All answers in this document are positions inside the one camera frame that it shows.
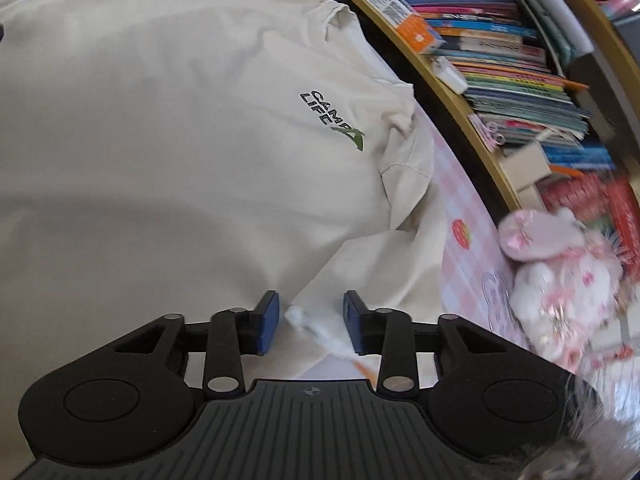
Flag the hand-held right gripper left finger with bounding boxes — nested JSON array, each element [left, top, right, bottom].
[[102, 290, 281, 400]]

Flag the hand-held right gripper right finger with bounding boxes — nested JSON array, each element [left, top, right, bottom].
[[342, 290, 538, 398]]

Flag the cream printed t-shirt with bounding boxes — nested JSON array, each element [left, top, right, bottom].
[[0, 0, 451, 397]]

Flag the pink white plush bunny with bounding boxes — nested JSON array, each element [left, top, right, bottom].
[[497, 207, 626, 372]]

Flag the small beige box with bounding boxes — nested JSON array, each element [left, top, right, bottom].
[[515, 176, 547, 207]]

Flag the beige pen holder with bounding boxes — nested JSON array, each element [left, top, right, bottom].
[[495, 140, 554, 187]]

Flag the wooden bookshelf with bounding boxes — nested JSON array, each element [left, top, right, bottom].
[[305, 0, 640, 217]]

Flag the white power adapter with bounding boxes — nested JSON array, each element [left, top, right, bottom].
[[432, 57, 469, 94]]

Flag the flat white orange box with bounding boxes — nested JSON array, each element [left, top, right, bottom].
[[361, 0, 446, 54]]

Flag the row of colourful books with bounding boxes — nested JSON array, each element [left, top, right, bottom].
[[320, 0, 640, 241]]

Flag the white tablet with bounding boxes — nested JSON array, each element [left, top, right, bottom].
[[492, 0, 596, 57]]

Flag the pink ring clips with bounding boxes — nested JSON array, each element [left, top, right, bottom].
[[470, 115, 507, 152]]

